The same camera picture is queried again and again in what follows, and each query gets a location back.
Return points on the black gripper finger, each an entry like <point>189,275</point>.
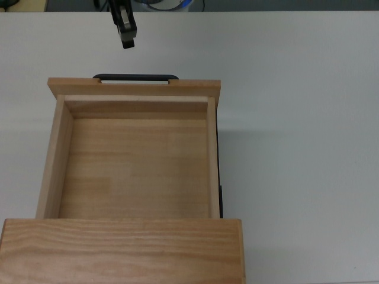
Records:
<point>128,43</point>

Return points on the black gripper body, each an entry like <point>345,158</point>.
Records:
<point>117,7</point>

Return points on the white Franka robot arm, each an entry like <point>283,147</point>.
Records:
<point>165,3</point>

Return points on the wooden cabinet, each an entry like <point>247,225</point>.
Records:
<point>118,254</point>

